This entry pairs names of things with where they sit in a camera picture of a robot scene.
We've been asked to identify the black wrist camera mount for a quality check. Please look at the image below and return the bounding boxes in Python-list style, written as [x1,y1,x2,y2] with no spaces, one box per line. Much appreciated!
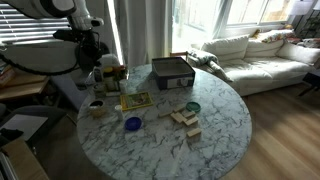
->
[53,29,81,43]

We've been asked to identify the black coffee table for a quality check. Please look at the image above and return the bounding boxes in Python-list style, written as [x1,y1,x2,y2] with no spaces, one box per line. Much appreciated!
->
[298,71,320,98]

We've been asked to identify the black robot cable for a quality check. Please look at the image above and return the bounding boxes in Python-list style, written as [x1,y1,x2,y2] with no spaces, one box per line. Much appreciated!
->
[0,49,83,76]

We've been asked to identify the white plastic bag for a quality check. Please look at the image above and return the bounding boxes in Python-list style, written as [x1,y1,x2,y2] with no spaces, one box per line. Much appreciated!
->
[97,53,121,69]

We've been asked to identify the small black device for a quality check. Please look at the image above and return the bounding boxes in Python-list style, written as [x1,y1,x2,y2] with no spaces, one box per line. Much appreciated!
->
[0,128,24,143]

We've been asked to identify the white cylindrical tube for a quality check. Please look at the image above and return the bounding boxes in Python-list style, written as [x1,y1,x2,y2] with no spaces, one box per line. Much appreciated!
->
[118,78,129,95]

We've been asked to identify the brown cardboard box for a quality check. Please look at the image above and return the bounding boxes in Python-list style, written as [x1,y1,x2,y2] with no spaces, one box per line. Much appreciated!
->
[0,138,49,180]

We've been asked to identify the yellow dog picture book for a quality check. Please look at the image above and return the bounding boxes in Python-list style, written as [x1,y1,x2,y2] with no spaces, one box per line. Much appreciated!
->
[119,91,154,112]

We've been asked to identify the blue round plastic lid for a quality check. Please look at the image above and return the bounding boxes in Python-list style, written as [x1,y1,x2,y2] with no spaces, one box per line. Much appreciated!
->
[124,116,143,132]

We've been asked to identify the clear plastic storage container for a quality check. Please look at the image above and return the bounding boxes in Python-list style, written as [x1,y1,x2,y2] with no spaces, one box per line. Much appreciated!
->
[84,64,129,98]

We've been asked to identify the gray white blanket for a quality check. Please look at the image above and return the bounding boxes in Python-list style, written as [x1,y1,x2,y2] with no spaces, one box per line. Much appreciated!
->
[188,49,234,83]

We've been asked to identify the small white cap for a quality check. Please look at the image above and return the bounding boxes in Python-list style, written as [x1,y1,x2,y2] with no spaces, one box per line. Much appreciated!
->
[114,104,125,122]

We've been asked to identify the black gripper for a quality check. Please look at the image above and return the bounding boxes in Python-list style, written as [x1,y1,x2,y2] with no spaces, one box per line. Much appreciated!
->
[79,30,102,57]

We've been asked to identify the beige curtain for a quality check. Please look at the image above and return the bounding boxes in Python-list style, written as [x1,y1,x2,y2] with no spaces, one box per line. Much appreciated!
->
[114,0,174,68]

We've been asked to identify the white fabric sofa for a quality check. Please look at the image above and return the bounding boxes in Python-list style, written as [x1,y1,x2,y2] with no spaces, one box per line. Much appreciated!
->
[188,29,320,98]

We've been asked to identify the gray upholstered office chair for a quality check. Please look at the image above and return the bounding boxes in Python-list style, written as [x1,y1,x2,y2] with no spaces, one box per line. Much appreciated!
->
[0,104,68,148]
[49,73,89,111]

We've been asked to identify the wooden desk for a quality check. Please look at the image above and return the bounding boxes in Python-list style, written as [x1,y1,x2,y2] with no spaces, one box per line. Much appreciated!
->
[0,64,51,101]

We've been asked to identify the cup of dark coffee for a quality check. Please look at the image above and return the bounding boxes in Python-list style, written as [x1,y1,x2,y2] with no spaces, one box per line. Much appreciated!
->
[87,99,107,118]

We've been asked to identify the green round lid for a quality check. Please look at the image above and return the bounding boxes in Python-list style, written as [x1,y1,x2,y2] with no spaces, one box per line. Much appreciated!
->
[185,101,202,114]

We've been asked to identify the white paper sheet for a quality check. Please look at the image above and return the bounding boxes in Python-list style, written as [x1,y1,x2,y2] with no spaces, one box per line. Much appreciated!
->
[0,114,49,141]

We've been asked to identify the light wooden block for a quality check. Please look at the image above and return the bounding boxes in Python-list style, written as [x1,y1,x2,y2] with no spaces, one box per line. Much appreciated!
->
[169,112,188,124]
[183,116,200,127]
[173,103,186,113]
[181,109,197,119]
[158,109,174,118]
[186,127,203,138]

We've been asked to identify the colorful patterned pillow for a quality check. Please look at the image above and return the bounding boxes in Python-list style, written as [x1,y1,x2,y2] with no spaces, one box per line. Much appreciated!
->
[256,29,296,44]

